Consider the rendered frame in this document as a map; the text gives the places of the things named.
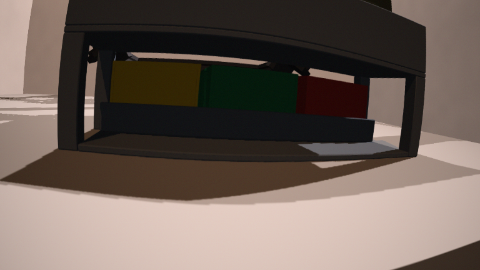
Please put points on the green open bin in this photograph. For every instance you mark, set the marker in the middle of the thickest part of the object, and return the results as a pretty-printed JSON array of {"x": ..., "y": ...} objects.
[{"x": 247, "y": 88}]

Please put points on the red bin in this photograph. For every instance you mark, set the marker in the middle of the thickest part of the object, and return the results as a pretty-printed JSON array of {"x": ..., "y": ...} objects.
[{"x": 316, "y": 95}]

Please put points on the dark grey shelf rack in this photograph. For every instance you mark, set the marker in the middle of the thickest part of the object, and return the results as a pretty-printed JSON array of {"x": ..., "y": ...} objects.
[{"x": 351, "y": 37}]

